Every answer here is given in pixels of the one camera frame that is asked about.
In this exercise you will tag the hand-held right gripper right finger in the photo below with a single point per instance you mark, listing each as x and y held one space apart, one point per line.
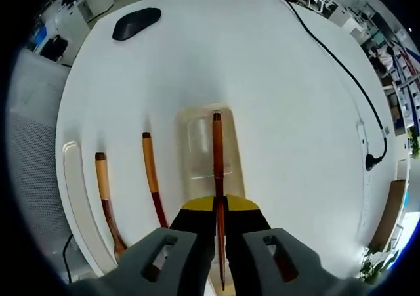
249 230

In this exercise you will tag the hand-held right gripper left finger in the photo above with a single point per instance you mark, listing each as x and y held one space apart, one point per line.
190 237

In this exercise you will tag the beige cutlery case base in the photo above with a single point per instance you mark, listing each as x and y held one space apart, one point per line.
197 138

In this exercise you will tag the black computer mouse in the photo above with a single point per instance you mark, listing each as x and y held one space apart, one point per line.
136 23

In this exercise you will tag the background green plant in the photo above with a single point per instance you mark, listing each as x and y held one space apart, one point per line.
414 141

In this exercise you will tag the brown wooden box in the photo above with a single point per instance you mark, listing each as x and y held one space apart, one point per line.
388 210

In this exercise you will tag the grey mesh office chair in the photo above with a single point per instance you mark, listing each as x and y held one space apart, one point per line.
36 164

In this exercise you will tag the white office chair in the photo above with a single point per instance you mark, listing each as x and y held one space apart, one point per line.
323 0

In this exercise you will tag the shelf of white storage bins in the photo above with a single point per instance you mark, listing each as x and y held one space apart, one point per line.
407 79

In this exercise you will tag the beige cutlery case lid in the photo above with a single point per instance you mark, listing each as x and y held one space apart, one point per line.
77 184

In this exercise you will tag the wooden chopstick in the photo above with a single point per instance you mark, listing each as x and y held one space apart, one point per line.
217 145
150 164

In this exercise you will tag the wooden spoon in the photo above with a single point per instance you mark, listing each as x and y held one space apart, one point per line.
102 178

